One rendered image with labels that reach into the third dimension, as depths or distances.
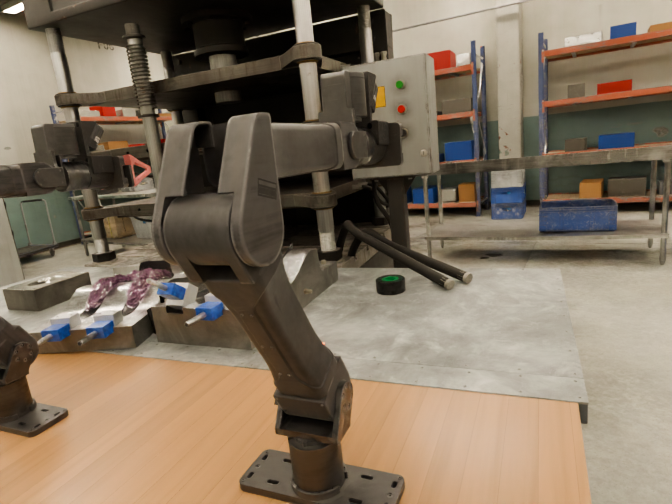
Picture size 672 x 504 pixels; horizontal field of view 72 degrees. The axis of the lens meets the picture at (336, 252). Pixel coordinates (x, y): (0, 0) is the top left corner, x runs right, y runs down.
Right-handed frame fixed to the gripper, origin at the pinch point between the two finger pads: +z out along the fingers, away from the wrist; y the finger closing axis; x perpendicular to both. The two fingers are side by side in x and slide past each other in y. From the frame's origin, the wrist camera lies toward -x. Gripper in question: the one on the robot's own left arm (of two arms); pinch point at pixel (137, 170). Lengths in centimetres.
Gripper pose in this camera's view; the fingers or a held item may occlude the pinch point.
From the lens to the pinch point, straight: 117.3
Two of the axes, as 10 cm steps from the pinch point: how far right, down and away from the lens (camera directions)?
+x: 1.0, 9.7, 2.0
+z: 3.9, -2.2, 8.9
